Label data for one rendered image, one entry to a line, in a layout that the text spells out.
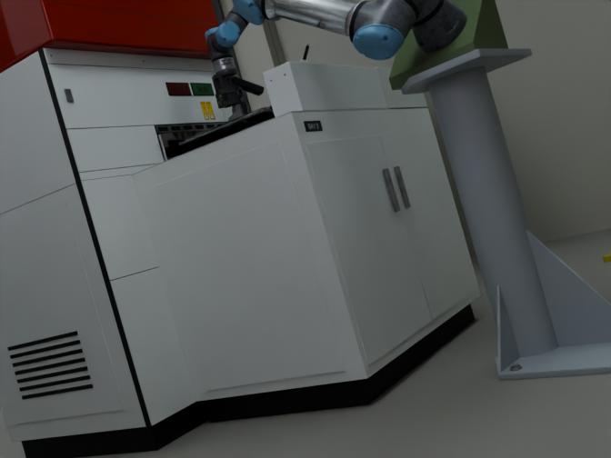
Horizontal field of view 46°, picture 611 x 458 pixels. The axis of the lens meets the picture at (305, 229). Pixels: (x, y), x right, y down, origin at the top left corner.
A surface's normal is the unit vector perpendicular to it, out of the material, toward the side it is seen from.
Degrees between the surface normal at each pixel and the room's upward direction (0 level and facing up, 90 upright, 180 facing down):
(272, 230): 90
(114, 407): 90
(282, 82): 90
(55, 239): 90
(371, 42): 137
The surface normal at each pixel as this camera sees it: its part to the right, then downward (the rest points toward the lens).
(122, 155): 0.81, -0.23
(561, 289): -0.64, 0.18
